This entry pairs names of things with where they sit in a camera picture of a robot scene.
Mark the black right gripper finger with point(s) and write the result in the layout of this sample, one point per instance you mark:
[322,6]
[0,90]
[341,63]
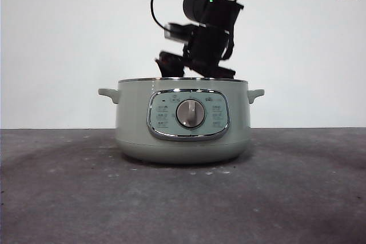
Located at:
[171,68]
[220,72]

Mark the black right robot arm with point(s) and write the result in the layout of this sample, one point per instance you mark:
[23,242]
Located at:
[211,41]

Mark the sage green electric pot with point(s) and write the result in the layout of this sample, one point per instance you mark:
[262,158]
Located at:
[134,118]

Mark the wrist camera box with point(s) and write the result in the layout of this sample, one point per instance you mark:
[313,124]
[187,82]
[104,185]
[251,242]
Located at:
[174,32]

